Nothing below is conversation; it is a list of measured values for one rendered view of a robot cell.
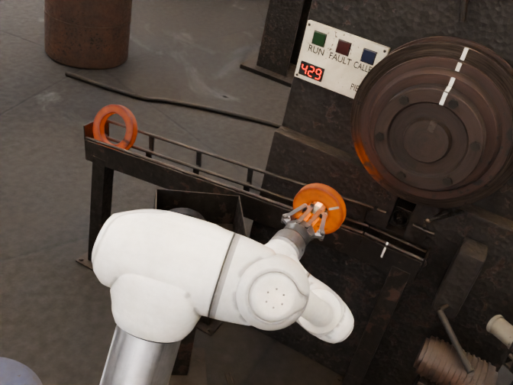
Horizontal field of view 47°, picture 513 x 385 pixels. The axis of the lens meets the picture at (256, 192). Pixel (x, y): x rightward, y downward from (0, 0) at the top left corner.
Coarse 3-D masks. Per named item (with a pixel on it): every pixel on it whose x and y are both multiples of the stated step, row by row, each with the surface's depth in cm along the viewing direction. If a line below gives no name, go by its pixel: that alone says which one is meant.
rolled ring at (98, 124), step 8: (104, 112) 221; (112, 112) 220; (120, 112) 219; (128, 112) 218; (96, 120) 223; (104, 120) 223; (128, 120) 217; (96, 128) 223; (104, 128) 225; (128, 128) 218; (136, 128) 219; (96, 136) 223; (104, 136) 224; (128, 136) 218; (136, 136) 220; (112, 144) 222; (120, 144) 219; (128, 144) 218
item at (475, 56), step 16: (416, 48) 152; (432, 48) 151; (448, 48) 149; (384, 64) 158; (480, 64) 147; (496, 64) 145; (368, 80) 162; (496, 80) 147; (512, 80) 145; (512, 96) 147; (352, 112) 168; (512, 112) 148; (352, 128) 170; (512, 144) 152; (368, 160) 172; (512, 160) 153; (496, 176) 157; (400, 192) 172; (480, 192) 161
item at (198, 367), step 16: (160, 192) 182; (176, 192) 182; (192, 192) 183; (160, 208) 185; (192, 208) 186; (208, 208) 187; (224, 208) 188; (240, 208) 181; (224, 224) 191; (240, 224) 179; (192, 336) 201; (192, 352) 222; (176, 368) 210; (192, 368) 216; (176, 384) 209; (192, 384) 210
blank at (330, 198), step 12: (300, 192) 168; (312, 192) 166; (324, 192) 164; (336, 192) 165; (300, 204) 170; (324, 204) 166; (336, 204) 164; (336, 216) 166; (324, 228) 170; (336, 228) 168
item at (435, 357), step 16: (432, 336) 179; (432, 352) 174; (448, 352) 174; (464, 352) 175; (416, 368) 182; (432, 368) 173; (448, 368) 172; (464, 368) 171; (480, 368) 171; (416, 384) 180; (432, 384) 179; (448, 384) 173; (464, 384) 170; (480, 384) 169
